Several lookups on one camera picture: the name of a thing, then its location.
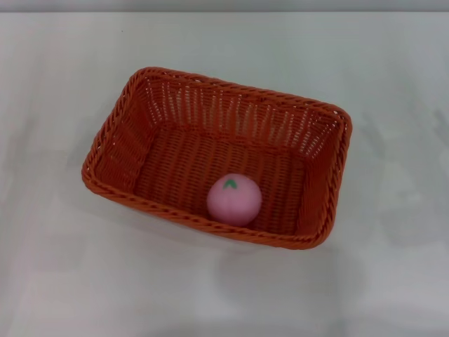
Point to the pink toy peach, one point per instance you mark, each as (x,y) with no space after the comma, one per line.
(233,201)

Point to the orange woven plastic basket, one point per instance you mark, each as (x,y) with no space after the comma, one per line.
(224,154)

